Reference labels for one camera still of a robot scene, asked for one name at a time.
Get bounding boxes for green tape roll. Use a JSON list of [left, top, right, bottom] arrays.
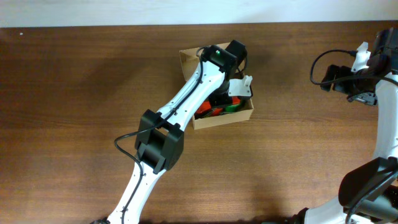
[[224, 104, 242, 113]]

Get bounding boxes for cardboard box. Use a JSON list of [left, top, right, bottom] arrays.
[[179, 47, 254, 129]]

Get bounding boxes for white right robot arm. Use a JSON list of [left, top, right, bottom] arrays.
[[287, 70, 397, 224]]

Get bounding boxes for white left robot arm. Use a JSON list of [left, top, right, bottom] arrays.
[[98, 40, 253, 224]]

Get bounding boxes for red highlighter marker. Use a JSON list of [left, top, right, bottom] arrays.
[[195, 101, 211, 114]]

